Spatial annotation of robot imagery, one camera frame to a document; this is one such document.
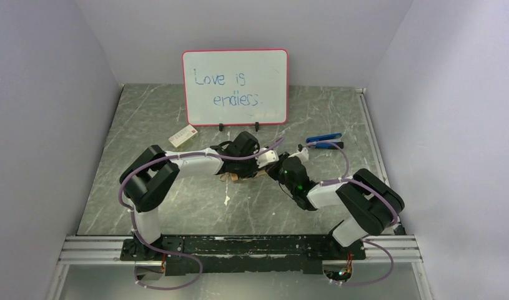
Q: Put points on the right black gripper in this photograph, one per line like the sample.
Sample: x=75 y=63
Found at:
x=276 y=169

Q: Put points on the black whiteboard stand feet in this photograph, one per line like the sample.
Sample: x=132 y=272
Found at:
x=255 y=125

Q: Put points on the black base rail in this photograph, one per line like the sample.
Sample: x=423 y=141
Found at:
x=251 y=253

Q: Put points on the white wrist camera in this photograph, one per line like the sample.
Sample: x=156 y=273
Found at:
x=266 y=159
x=302 y=153

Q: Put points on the red framed whiteboard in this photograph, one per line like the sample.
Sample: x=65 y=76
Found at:
x=236 y=87

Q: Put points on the aluminium frame rail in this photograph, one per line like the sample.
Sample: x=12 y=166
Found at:
x=394 y=251

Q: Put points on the beige and black umbrella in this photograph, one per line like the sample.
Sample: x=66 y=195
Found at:
x=237 y=176

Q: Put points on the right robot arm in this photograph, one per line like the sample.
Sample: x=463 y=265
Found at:
x=371 y=205

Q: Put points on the blue and black stapler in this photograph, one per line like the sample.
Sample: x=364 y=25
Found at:
x=326 y=141

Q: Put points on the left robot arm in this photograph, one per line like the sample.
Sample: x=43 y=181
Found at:
x=146 y=182

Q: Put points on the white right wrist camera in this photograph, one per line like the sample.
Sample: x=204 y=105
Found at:
x=302 y=153

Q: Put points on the white and green box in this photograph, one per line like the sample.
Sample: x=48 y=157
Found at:
x=183 y=136

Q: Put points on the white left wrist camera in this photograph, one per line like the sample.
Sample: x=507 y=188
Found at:
x=266 y=159

